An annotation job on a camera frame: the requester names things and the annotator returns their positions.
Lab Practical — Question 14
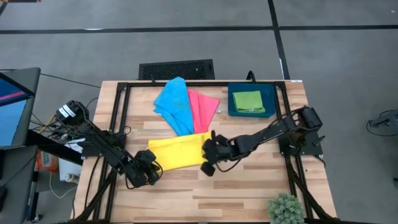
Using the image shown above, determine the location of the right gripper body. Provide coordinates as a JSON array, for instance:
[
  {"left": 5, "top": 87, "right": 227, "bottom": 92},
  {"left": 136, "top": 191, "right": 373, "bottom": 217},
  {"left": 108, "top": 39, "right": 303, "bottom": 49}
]
[{"left": 201, "top": 138, "right": 238, "bottom": 164}]

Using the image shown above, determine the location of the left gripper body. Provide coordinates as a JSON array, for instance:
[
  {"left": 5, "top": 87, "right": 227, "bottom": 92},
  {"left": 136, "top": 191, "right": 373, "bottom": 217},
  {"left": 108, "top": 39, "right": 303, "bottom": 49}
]
[{"left": 126, "top": 162, "right": 162, "bottom": 189}]

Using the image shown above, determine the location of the pink microfiber towel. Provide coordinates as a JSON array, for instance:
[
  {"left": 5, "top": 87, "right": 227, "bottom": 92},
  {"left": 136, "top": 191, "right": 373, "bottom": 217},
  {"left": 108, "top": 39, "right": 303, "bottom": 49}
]
[{"left": 187, "top": 89, "right": 220, "bottom": 134}]

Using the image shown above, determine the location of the yellow microfiber towel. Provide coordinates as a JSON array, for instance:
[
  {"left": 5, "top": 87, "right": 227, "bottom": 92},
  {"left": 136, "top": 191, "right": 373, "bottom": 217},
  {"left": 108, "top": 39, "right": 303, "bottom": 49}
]
[{"left": 148, "top": 131, "right": 213, "bottom": 172}]

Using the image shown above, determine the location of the green microfiber towel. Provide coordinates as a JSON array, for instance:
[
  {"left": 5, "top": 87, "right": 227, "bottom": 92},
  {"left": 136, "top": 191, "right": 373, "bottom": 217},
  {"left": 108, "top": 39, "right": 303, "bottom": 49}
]
[{"left": 232, "top": 90, "right": 267, "bottom": 114}]

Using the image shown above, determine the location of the blue microfiber towel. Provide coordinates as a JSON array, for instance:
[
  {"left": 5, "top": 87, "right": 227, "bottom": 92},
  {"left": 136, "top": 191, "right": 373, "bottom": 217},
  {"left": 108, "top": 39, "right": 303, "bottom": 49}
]
[{"left": 153, "top": 77, "right": 195, "bottom": 137}]

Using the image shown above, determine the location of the blue plastic bin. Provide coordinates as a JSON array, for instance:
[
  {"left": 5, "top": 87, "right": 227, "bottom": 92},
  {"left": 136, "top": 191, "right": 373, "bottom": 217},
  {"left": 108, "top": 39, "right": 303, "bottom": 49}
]
[{"left": 227, "top": 82, "right": 277, "bottom": 118}]

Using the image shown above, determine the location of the white box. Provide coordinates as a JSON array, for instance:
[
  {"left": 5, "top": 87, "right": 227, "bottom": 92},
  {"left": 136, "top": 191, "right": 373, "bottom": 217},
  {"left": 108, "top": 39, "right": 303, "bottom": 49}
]
[{"left": 58, "top": 139, "right": 84, "bottom": 184}]

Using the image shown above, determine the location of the green artificial plant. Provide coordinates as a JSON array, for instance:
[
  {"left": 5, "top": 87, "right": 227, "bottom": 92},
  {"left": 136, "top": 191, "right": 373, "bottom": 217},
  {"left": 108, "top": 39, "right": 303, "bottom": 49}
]
[{"left": 267, "top": 192, "right": 306, "bottom": 224}]

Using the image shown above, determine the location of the orange package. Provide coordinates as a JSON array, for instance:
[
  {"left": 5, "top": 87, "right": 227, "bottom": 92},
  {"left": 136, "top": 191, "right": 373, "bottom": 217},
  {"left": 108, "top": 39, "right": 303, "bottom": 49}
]
[{"left": 35, "top": 150, "right": 60, "bottom": 174}]

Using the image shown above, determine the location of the black desk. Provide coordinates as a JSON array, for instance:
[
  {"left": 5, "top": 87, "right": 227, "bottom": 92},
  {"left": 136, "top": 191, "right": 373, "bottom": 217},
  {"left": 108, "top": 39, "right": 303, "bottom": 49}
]
[{"left": 0, "top": 144, "right": 40, "bottom": 224}]

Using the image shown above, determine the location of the computer monitor blue screen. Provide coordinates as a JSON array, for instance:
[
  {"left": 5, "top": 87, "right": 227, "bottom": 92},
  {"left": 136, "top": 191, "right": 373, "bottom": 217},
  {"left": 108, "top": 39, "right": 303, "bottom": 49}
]
[{"left": 0, "top": 67, "right": 42, "bottom": 150}]

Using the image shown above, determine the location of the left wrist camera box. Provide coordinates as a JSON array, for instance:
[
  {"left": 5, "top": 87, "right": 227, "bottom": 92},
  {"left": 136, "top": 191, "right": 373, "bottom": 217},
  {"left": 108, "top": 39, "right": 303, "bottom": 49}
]
[{"left": 136, "top": 149, "right": 157, "bottom": 165}]

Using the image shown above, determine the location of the black aluminium table frame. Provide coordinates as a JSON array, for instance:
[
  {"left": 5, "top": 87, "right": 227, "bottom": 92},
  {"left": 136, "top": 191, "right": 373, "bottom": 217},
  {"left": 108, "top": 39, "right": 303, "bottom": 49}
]
[{"left": 71, "top": 81, "right": 336, "bottom": 224}]

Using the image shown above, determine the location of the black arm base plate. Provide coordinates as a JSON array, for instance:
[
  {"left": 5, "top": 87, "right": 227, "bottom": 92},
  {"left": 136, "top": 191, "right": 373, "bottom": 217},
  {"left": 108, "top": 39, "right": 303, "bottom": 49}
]
[
  {"left": 277, "top": 130, "right": 324, "bottom": 157},
  {"left": 81, "top": 130, "right": 127, "bottom": 158}
]

